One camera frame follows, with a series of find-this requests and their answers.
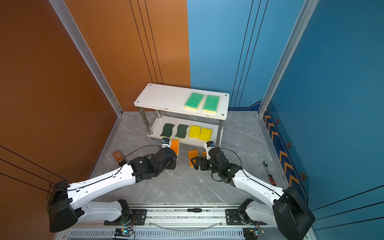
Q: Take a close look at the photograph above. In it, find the black screwdriver on rail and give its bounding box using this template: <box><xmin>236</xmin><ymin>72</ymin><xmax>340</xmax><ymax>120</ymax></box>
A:
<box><xmin>187</xmin><ymin>208</ymin><xmax>203</xmax><ymax>213</ymax></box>

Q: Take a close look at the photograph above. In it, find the light green sponge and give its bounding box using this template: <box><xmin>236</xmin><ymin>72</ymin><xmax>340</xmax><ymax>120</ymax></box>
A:
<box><xmin>203</xmin><ymin>95</ymin><xmax>220</xmax><ymax>114</ymax></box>
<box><xmin>184</xmin><ymin>93</ymin><xmax>205</xmax><ymax>111</ymax></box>

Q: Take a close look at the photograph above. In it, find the left aluminium corner post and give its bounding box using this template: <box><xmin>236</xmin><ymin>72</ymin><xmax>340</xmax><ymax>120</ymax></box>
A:
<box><xmin>49</xmin><ymin>0</ymin><xmax>124</xmax><ymax>117</ymax></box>

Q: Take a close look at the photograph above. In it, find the green wavy sponge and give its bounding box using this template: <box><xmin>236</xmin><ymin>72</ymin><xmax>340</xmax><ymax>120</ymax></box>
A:
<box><xmin>161</xmin><ymin>123</ymin><xmax>175</xmax><ymax>138</ymax></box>
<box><xmin>175</xmin><ymin>124</ymin><xmax>189</xmax><ymax>139</ymax></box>

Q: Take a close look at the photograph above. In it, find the right aluminium corner post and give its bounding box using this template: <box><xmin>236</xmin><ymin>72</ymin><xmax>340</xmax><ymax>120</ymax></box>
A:
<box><xmin>258</xmin><ymin>0</ymin><xmax>319</xmax><ymax>118</ymax></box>

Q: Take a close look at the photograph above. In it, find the white two-tier shelf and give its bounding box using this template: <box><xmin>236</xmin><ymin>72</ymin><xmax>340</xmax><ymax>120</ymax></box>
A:
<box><xmin>134</xmin><ymin>83</ymin><xmax>230</xmax><ymax>147</ymax></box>

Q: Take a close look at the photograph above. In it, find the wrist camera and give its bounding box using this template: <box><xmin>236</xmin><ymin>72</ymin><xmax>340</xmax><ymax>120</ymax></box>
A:
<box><xmin>204</xmin><ymin>141</ymin><xmax>216</xmax><ymax>153</ymax></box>
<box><xmin>161</xmin><ymin>138</ymin><xmax>172</xmax><ymax>148</ymax></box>

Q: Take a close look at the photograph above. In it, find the yellow sponge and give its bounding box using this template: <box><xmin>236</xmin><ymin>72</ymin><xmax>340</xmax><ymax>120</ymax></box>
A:
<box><xmin>189</xmin><ymin>126</ymin><xmax>201</xmax><ymax>139</ymax></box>
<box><xmin>199</xmin><ymin>128</ymin><xmax>213</xmax><ymax>142</ymax></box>

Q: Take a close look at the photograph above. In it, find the brown sponge by wall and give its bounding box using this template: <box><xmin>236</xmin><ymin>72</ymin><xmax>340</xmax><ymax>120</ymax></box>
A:
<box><xmin>113</xmin><ymin>151</ymin><xmax>126</xmax><ymax>166</ymax></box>

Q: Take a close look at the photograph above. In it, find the red handled ratchet tool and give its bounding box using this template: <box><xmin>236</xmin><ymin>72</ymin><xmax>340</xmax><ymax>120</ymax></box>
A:
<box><xmin>263</xmin><ymin>161</ymin><xmax>276</xmax><ymax>186</ymax></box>

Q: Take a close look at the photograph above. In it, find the aluminium corner post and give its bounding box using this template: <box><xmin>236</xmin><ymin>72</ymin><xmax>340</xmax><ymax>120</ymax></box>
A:
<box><xmin>258</xmin><ymin>0</ymin><xmax>319</xmax><ymax>118</ymax></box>
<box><xmin>49</xmin><ymin>0</ymin><xmax>124</xmax><ymax>117</ymax></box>

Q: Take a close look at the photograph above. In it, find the green circuit board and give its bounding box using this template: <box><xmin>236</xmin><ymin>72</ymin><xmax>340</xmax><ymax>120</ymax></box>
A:
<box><xmin>113</xmin><ymin>228</ymin><xmax>136</xmax><ymax>240</ymax></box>
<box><xmin>243</xmin><ymin>228</ymin><xmax>265</xmax><ymax>240</ymax></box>

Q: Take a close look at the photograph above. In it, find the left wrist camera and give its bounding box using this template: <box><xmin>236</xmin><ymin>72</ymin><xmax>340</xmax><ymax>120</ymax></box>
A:
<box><xmin>161</xmin><ymin>138</ymin><xmax>172</xmax><ymax>148</ymax></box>

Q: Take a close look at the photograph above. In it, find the left green circuit board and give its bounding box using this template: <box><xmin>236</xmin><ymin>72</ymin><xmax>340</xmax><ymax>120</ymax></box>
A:
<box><xmin>113</xmin><ymin>228</ymin><xmax>136</xmax><ymax>240</ymax></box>

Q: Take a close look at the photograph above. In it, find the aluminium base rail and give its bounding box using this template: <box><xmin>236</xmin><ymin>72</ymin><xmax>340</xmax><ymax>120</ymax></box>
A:
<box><xmin>53</xmin><ymin>203</ymin><xmax>318</xmax><ymax>240</ymax></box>

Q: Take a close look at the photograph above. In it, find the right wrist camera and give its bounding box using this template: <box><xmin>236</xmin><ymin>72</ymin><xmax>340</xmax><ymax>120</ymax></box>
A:
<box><xmin>204</xmin><ymin>141</ymin><xmax>216</xmax><ymax>153</ymax></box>

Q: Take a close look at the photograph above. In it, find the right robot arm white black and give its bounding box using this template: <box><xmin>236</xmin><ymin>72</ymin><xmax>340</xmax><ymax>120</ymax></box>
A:
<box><xmin>190</xmin><ymin>147</ymin><xmax>316</xmax><ymax>240</ymax></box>

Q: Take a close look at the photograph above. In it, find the clear cable on rail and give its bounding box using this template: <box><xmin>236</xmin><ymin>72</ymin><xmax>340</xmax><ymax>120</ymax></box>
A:
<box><xmin>146</xmin><ymin>220</ymin><xmax>224</xmax><ymax>232</ymax></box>

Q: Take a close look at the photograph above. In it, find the right green circuit board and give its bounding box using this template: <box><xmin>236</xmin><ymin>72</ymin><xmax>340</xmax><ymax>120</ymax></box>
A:
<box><xmin>243</xmin><ymin>228</ymin><xmax>265</xmax><ymax>240</ymax></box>

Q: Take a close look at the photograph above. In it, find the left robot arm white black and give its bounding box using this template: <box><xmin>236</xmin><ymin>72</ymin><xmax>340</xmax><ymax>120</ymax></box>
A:
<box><xmin>48</xmin><ymin>147</ymin><xmax>177</xmax><ymax>233</ymax></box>

